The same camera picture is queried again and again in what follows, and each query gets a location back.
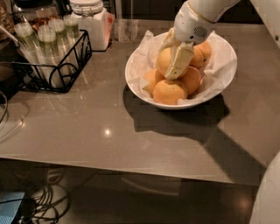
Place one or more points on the white paper bowl liner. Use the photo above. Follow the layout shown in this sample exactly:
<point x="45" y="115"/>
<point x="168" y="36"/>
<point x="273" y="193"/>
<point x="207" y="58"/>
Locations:
<point x="143" y="62"/>

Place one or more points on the white ceramic bowl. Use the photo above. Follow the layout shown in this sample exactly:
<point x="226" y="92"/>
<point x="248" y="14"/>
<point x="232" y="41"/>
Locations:
<point x="224" y="62"/>

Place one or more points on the right plastic cup stack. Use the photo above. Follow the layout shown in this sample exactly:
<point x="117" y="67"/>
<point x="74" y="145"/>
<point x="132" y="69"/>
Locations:
<point x="59" y="28"/>

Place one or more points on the back plastic cup stack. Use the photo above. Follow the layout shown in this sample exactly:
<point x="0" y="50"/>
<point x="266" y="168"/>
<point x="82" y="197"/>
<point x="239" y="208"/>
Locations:
<point x="72" y="28"/>

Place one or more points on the black wire cup rack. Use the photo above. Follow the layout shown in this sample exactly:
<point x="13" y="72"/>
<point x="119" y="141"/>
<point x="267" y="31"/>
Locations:
<point x="69" y="68"/>

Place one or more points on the middle plastic cup stack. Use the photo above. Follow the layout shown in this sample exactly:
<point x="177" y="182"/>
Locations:
<point x="49" y="55"/>

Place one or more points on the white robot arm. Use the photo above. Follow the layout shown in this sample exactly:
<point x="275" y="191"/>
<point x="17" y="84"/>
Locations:
<point x="222" y="6"/>

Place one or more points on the left plastic cup stack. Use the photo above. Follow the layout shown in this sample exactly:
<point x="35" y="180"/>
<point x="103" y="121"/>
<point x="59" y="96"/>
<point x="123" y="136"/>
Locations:
<point x="29" y="42"/>

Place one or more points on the plastic cup stack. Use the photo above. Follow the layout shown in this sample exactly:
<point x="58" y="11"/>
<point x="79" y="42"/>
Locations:
<point x="59" y="28"/>
<point x="72" y="28"/>
<point x="49" y="55"/>
<point x="29" y="42"/>

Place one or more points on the white lidded canister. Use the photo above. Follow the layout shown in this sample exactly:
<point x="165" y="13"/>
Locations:
<point x="93" y="17"/>

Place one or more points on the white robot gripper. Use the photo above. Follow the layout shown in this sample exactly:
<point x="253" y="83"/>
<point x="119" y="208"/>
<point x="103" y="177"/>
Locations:
<point x="192" y="25"/>

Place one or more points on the left partly hidden orange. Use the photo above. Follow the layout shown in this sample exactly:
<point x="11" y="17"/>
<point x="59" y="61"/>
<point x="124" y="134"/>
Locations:
<point x="153" y="77"/>

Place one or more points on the clear acrylic holder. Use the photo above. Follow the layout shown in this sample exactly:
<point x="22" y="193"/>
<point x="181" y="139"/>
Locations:
<point x="127" y="27"/>

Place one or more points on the blue grey box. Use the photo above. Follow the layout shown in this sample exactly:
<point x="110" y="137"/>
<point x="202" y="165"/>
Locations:
<point x="9" y="206"/>

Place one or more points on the glass jar with snacks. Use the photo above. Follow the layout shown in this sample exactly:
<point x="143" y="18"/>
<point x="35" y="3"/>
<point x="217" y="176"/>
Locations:
<point x="36" y="12"/>

